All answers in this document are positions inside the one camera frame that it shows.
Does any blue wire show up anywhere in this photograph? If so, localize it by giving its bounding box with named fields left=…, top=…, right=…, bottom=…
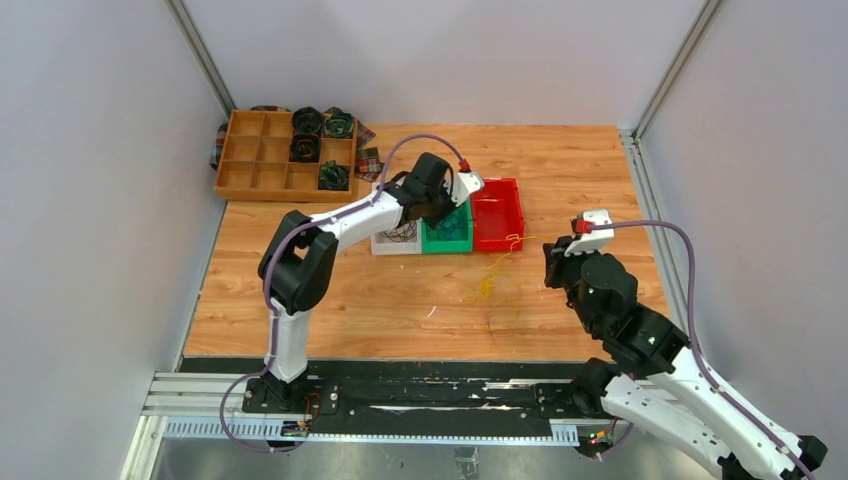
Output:
left=427, top=208, right=470, bottom=243

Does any brown wire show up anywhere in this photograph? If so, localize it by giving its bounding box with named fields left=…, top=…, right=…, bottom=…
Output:
left=380, top=221, right=419, bottom=244

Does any yellow wire tangle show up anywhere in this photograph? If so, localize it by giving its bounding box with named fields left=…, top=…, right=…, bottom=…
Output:
left=460, top=233, right=551, bottom=313

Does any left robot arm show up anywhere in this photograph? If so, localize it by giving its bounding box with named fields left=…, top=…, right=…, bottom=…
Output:
left=258, top=152, right=484, bottom=413

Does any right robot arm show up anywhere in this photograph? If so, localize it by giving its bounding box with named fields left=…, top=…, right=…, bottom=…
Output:
left=543, top=236, right=828, bottom=479

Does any green plastic bin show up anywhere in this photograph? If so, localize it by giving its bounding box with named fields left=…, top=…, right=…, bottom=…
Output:
left=421, top=201, right=473, bottom=254

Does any white plastic bin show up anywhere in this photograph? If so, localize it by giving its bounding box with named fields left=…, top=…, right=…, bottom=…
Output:
left=370, top=220, right=422, bottom=256

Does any red plastic bin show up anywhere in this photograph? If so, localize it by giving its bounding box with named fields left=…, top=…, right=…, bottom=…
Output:
left=470, top=178, right=525, bottom=253

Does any rolled green cloth bottom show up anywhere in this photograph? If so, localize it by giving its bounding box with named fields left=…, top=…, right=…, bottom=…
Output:
left=318, top=161, right=350, bottom=191

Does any rolled green cloth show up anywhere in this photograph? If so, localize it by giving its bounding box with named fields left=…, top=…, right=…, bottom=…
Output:
left=324, top=110, right=356, bottom=139
left=318, top=161, right=350, bottom=191

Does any rolled green cloth top right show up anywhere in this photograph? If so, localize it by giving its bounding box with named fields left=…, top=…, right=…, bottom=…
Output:
left=324, top=110, right=356, bottom=139

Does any rolled dark cloth middle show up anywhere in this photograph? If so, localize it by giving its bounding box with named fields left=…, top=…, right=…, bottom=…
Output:
left=289, top=133, right=321, bottom=163

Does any rolled dark cloth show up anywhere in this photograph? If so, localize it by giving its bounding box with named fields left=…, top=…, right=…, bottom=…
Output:
left=289, top=133, right=321, bottom=163
left=291, top=106, right=325, bottom=136

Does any rolled dark cloth top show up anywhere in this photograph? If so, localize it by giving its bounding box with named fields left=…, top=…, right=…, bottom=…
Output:
left=291, top=106, right=325, bottom=136

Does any wooden compartment tray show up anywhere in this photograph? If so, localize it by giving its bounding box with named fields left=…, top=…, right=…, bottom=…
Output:
left=214, top=108, right=358, bottom=203

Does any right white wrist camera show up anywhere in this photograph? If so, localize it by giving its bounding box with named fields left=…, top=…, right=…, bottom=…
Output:
left=564, top=209, right=614, bottom=257

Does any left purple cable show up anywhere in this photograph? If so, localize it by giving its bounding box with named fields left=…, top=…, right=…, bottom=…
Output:
left=219, top=133, right=470, bottom=455

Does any purple cable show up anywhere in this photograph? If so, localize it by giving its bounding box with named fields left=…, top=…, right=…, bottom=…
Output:
left=219, top=133, right=470, bottom=455
left=586, top=220, right=819, bottom=480

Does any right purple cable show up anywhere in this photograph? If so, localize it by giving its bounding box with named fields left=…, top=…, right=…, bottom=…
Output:
left=586, top=220, right=819, bottom=480

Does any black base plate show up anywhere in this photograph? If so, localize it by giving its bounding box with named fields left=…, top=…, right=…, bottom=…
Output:
left=241, top=358, right=639, bottom=439

